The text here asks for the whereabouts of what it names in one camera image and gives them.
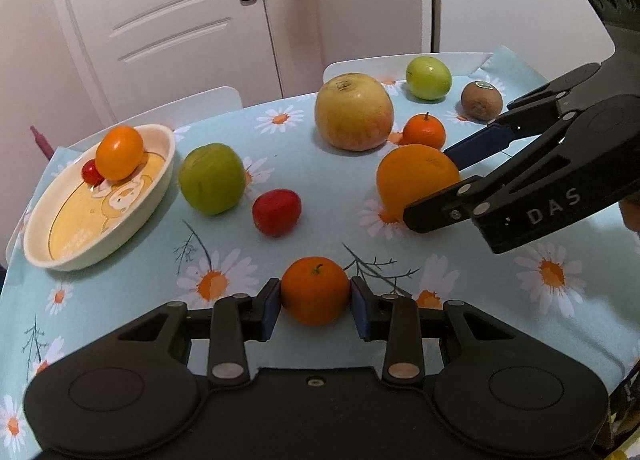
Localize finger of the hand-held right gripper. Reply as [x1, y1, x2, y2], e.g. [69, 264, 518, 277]
[402, 110, 578, 235]
[444, 62, 608, 172]

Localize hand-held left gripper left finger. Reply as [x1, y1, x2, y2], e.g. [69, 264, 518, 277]
[117, 277, 281, 387]

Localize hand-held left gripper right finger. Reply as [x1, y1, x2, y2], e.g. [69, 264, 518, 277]
[350, 276, 516, 387]

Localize large orange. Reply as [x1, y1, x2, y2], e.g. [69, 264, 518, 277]
[376, 143, 461, 225]

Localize brown kiwi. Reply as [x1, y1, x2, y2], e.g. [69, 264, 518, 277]
[460, 81, 503, 120]

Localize glossy green apple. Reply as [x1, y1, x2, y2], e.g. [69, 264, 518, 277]
[405, 56, 453, 101]

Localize large yellow apple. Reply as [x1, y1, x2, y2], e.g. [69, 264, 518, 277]
[314, 72, 395, 153]

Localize matte green apple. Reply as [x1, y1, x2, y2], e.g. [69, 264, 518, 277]
[178, 142, 247, 217]

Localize cream cartoon print bowl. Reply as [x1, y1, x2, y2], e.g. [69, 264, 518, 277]
[22, 123, 177, 272]

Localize small mandarin with stem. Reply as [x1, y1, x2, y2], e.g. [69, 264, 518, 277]
[401, 112, 447, 151]

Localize blue daisy print tablecloth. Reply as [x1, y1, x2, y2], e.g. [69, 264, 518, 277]
[0, 45, 640, 460]

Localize white chair back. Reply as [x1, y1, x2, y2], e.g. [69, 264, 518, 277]
[322, 51, 493, 87]
[67, 86, 244, 151]

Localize white sliding door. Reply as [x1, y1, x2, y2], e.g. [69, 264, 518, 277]
[432, 0, 618, 76]

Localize smooth orange persimmon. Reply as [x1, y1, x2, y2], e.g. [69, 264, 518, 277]
[95, 125, 145, 181]

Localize red cherry tomato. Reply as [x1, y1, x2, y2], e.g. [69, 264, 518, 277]
[81, 160, 103, 187]

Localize white panel door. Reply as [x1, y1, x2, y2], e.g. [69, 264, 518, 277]
[40, 0, 296, 126]

